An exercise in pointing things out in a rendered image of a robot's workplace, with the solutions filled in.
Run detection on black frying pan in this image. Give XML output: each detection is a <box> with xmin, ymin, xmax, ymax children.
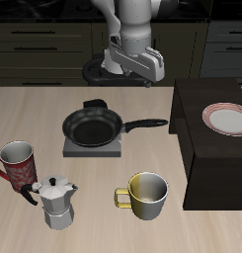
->
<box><xmin>61</xmin><ymin>106</ymin><xmax>169</xmax><ymax>148</ymax></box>

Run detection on dark kitchen cupboards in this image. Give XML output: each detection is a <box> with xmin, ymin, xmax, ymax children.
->
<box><xmin>0</xmin><ymin>20</ymin><xmax>209</xmax><ymax>88</ymax></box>

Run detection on red patterned mug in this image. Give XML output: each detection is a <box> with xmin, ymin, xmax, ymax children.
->
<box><xmin>0</xmin><ymin>140</ymin><xmax>39</xmax><ymax>194</ymax></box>

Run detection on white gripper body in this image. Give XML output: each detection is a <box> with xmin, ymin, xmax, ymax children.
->
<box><xmin>108</xmin><ymin>42</ymin><xmax>166</xmax><ymax>84</ymax></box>

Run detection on dark wooden shelf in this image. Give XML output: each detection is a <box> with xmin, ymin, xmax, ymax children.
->
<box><xmin>168</xmin><ymin>77</ymin><xmax>242</xmax><ymax>211</ymax></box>

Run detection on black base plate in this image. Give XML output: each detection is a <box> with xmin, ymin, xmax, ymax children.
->
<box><xmin>81</xmin><ymin>53</ymin><xmax>154</xmax><ymax>88</ymax></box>

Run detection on black kitchen countertop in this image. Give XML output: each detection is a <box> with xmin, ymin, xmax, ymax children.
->
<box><xmin>0</xmin><ymin>0</ymin><xmax>242</xmax><ymax>24</ymax></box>

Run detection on grey kitchen drawers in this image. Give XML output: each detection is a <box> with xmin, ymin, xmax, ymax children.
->
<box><xmin>199</xmin><ymin>19</ymin><xmax>242</xmax><ymax>80</ymax></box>

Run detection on yellow and white mug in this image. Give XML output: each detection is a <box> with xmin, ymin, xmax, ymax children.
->
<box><xmin>114</xmin><ymin>171</ymin><xmax>170</xmax><ymax>221</ymax></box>

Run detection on silver moka pot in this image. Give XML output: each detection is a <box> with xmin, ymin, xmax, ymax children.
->
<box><xmin>20</xmin><ymin>174</ymin><xmax>79</xmax><ymax>231</ymax></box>

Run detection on red rimmed white plate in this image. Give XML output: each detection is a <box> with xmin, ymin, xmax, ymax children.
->
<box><xmin>202</xmin><ymin>102</ymin><xmax>242</xmax><ymax>137</ymax></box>

